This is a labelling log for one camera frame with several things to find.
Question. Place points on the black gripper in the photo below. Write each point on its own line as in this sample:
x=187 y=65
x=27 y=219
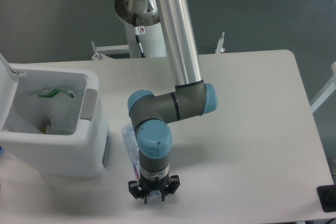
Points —
x=141 y=189

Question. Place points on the clear plastic water bottle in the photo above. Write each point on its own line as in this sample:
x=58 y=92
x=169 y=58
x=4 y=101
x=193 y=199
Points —
x=132 y=147

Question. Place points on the white plastic bag wrapper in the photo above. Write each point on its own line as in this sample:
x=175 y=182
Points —
x=61 y=106

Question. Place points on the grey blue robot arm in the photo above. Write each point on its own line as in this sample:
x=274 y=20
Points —
x=151 y=114

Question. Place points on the white trash can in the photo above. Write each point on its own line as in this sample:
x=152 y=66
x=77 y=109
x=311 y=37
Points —
x=81 y=154

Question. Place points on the trash inside the can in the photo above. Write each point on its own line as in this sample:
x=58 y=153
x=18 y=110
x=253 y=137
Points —
x=45 y=127

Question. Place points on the black device at table edge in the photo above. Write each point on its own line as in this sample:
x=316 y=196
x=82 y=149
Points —
x=326 y=195

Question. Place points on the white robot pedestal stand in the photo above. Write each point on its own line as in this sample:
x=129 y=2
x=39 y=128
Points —
x=142 y=41

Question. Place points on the white frame at right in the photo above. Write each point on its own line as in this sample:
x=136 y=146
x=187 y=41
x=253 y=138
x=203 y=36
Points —
x=324 y=92

